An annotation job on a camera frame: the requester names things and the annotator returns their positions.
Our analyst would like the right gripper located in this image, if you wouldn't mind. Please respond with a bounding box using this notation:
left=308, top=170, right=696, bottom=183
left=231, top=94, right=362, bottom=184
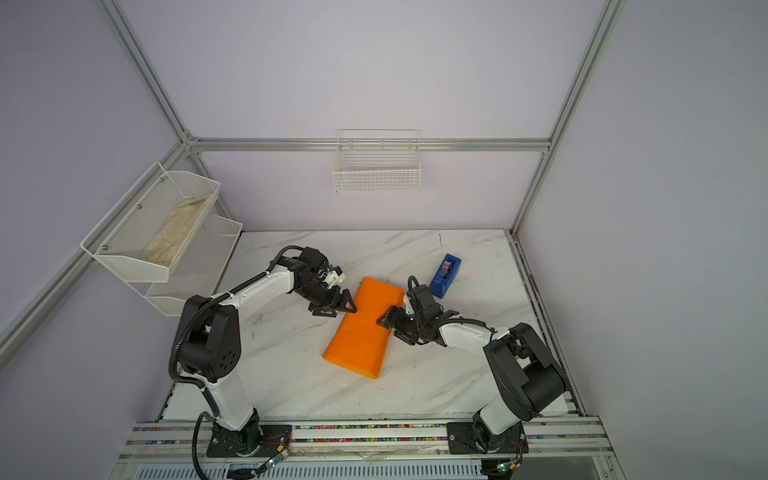
left=375, top=306, right=425, bottom=343

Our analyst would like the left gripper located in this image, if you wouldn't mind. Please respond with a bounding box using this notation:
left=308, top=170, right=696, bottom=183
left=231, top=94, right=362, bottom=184
left=295, top=279, right=357, bottom=318

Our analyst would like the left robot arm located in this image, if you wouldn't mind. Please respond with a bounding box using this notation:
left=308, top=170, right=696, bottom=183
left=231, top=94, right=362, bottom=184
left=168, top=245, right=357, bottom=452

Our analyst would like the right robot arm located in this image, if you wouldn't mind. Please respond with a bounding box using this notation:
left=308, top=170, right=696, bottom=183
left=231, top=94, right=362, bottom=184
left=376, top=277, right=569, bottom=454

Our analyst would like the blue tape dispenser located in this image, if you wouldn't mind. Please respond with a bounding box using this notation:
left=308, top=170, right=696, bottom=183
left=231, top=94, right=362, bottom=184
left=429, top=254, right=461, bottom=299

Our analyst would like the white lower mesh shelf bin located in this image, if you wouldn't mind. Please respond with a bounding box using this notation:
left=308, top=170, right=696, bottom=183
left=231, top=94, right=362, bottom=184
left=144, top=214, right=242, bottom=317

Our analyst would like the white mesh shelf bin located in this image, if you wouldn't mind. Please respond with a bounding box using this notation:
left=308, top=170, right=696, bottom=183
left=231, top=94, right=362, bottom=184
left=144, top=214, right=242, bottom=317
left=80, top=162, right=220, bottom=283

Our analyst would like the beige cloth in bin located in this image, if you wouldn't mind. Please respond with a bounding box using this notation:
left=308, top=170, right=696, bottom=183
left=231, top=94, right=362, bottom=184
left=139, top=194, right=211, bottom=267

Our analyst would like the white upper mesh shelf bin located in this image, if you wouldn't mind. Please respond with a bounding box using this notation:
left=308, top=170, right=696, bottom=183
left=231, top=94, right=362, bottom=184
left=80, top=162, right=220, bottom=283

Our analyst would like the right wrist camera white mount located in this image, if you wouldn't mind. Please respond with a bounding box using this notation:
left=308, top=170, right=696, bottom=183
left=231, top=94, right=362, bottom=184
left=403, top=295, right=414, bottom=316

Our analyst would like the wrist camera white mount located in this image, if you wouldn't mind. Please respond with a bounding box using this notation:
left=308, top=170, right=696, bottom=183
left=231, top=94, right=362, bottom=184
left=403, top=295, right=414, bottom=316
left=323, top=266, right=345, bottom=287

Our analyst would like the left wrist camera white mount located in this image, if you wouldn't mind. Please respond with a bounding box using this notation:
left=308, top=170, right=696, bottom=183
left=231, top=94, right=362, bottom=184
left=323, top=266, right=345, bottom=287

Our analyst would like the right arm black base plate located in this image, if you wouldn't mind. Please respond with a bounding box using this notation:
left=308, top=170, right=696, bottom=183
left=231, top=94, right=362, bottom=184
left=446, top=421, right=529, bottom=455

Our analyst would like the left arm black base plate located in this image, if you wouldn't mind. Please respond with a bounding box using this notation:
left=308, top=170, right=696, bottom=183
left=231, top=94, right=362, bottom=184
left=206, top=424, right=293, bottom=458

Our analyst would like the white wire wall basket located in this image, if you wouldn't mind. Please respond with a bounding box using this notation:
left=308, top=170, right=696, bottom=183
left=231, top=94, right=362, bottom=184
left=332, top=129, right=422, bottom=193

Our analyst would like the aluminium frame rail front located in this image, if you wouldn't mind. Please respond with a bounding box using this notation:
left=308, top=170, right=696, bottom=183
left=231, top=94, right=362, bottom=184
left=109, top=417, right=626, bottom=479

